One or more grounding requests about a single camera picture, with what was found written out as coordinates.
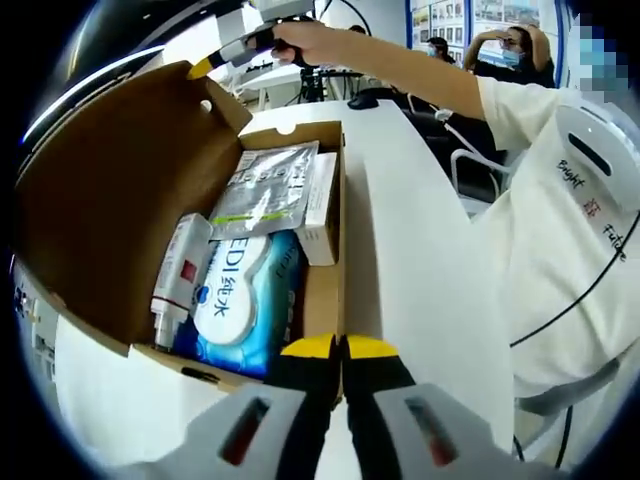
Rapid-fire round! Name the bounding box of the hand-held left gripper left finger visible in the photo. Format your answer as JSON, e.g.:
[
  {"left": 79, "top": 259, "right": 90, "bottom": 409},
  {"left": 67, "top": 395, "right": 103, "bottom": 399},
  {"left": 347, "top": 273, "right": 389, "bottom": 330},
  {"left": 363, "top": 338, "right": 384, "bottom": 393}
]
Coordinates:
[{"left": 117, "top": 333, "right": 344, "bottom": 480}]

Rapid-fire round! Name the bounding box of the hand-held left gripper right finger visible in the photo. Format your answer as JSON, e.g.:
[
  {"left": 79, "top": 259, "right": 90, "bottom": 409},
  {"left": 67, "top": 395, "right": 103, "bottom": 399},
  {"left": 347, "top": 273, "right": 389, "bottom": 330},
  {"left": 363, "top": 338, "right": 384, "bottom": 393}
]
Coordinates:
[{"left": 342, "top": 334, "right": 569, "bottom": 480}]

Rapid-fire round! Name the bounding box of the silver foil soft pouch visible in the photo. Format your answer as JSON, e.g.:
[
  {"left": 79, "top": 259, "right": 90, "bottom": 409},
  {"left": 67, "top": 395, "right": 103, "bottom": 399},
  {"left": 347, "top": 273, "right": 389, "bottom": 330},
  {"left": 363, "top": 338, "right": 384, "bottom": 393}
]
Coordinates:
[{"left": 208, "top": 140, "right": 321, "bottom": 242}]

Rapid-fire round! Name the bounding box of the blue wet wipes pack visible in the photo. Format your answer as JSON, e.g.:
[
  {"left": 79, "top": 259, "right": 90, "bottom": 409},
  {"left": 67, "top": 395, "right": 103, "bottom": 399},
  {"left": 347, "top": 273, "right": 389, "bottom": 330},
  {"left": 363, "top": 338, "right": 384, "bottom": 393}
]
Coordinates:
[{"left": 172, "top": 229, "right": 309, "bottom": 381}]

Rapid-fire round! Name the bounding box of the white tube red label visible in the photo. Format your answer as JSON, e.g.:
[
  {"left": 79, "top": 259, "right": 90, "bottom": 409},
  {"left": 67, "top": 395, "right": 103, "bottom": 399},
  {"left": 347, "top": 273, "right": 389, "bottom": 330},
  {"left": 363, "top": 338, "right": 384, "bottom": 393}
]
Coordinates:
[{"left": 150, "top": 213, "right": 215, "bottom": 352}]

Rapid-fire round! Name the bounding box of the small white carton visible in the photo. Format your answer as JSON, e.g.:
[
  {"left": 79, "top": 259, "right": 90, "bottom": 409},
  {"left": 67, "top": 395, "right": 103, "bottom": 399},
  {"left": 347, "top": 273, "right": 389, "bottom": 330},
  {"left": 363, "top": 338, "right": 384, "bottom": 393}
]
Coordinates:
[{"left": 293, "top": 151, "right": 342, "bottom": 268}]

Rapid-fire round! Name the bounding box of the brown cardboard shoe box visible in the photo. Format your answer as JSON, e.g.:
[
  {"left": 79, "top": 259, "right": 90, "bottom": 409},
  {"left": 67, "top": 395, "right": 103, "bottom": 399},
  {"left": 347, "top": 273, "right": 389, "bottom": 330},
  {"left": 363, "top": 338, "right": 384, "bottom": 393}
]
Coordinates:
[{"left": 13, "top": 60, "right": 349, "bottom": 397}]

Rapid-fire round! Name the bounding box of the person's right hand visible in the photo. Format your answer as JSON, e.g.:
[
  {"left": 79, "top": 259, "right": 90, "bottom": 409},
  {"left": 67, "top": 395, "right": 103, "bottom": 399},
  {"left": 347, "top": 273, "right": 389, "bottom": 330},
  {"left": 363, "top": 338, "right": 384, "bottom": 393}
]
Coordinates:
[{"left": 271, "top": 22, "right": 347, "bottom": 70}]

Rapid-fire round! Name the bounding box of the black computer mouse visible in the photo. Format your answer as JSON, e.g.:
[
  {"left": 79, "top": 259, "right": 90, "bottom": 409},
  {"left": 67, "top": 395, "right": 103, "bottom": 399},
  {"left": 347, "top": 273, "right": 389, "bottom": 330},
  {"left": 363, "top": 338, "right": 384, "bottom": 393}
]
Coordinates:
[{"left": 347, "top": 93, "right": 380, "bottom": 112}]

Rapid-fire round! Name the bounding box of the ceiling light strip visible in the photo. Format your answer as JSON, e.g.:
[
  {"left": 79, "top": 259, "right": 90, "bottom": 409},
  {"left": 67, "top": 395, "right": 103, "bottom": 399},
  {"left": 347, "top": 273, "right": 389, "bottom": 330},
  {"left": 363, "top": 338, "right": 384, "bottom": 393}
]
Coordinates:
[{"left": 22, "top": 45, "right": 167, "bottom": 146}]

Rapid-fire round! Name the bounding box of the white chest-worn device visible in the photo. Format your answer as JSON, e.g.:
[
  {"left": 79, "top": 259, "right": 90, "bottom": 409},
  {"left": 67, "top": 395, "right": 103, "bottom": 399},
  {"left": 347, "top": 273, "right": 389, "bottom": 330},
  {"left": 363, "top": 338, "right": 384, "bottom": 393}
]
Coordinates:
[{"left": 552, "top": 102, "right": 640, "bottom": 219}]

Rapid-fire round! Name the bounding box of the black device cable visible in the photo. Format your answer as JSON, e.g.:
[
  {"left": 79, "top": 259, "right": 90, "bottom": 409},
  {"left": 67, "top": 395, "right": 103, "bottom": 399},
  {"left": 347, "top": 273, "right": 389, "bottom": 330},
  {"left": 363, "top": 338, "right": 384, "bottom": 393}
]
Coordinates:
[{"left": 509, "top": 209, "right": 640, "bottom": 348}]

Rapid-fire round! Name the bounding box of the blue wall poster board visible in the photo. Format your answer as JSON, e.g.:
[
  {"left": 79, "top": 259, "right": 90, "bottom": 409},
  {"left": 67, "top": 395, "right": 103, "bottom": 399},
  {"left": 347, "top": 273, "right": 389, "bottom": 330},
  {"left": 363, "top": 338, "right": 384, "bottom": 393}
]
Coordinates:
[{"left": 405, "top": 0, "right": 574, "bottom": 89}]

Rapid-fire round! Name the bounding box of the white frame office chair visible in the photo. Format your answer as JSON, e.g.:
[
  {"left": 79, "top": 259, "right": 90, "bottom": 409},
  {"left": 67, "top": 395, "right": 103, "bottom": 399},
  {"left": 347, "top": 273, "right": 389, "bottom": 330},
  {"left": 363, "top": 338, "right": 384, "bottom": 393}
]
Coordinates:
[{"left": 447, "top": 112, "right": 519, "bottom": 204}]

